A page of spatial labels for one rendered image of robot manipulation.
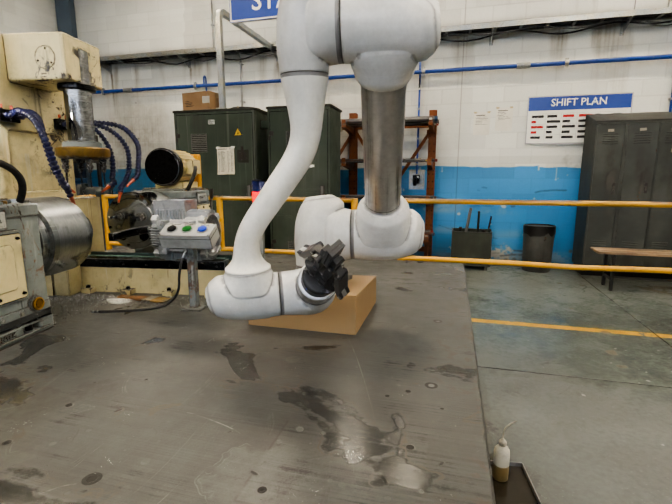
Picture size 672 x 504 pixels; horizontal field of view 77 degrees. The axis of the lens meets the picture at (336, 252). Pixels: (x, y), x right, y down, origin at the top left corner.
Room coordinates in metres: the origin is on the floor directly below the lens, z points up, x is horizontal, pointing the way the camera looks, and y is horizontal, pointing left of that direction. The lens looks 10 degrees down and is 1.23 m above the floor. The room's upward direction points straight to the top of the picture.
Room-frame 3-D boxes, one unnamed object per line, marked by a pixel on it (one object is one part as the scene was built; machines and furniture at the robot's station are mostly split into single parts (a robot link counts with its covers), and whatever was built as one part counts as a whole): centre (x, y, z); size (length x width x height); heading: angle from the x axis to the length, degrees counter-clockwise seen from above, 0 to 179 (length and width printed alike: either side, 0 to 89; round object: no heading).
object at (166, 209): (1.59, 0.60, 1.11); 0.12 x 0.11 x 0.07; 83
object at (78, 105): (1.63, 0.95, 1.43); 0.18 x 0.18 x 0.48
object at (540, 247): (5.51, -2.66, 0.30); 0.39 x 0.39 x 0.60
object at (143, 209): (1.95, 0.87, 1.04); 0.41 x 0.25 x 0.25; 173
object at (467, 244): (5.66, -1.83, 0.41); 0.52 x 0.47 x 0.82; 75
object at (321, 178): (4.83, 0.34, 0.98); 0.72 x 0.49 x 1.96; 75
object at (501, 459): (1.56, -0.69, 0.13); 0.08 x 0.07 x 0.25; 75
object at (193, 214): (1.58, 0.56, 1.01); 0.20 x 0.19 x 0.19; 83
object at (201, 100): (5.20, 1.55, 2.07); 0.40 x 0.30 x 0.21; 67
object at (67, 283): (1.52, 0.99, 0.86); 0.07 x 0.06 x 0.12; 173
